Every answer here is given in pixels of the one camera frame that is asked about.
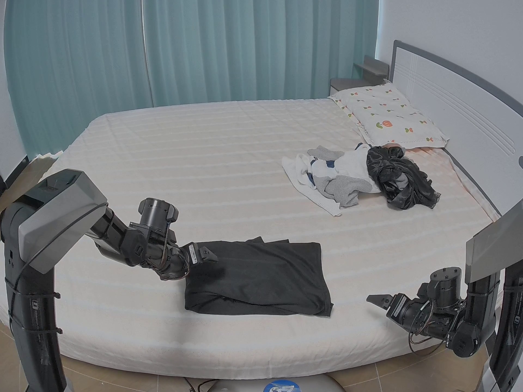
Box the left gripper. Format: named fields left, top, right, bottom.
left=181, top=241, right=204, bottom=269

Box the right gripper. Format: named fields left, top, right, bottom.
left=386, top=293, right=422, bottom=326

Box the black T-shirt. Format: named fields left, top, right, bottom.
left=185, top=237, right=334, bottom=318

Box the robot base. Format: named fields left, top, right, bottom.
left=212, top=376, right=349, bottom=392

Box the bed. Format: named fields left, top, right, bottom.
left=0, top=39, right=523, bottom=383

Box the pile of clothes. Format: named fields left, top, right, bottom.
left=282, top=145, right=383, bottom=219

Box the black garment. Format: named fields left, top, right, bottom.
left=366, top=145, right=443, bottom=212

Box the white printed pillow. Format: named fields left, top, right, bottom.
left=328, top=82, right=451, bottom=150

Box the blue-green curtain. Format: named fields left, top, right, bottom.
left=2, top=0, right=154, bottom=159
left=141, top=0, right=381, bottom=108

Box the grey bedside table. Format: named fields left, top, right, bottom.
left=330, top=54, right=390, bottom=93

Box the black cable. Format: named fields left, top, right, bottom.
left=186, top=378, right=222, bottom=392
left=7, top=203, right=108, bottom=326

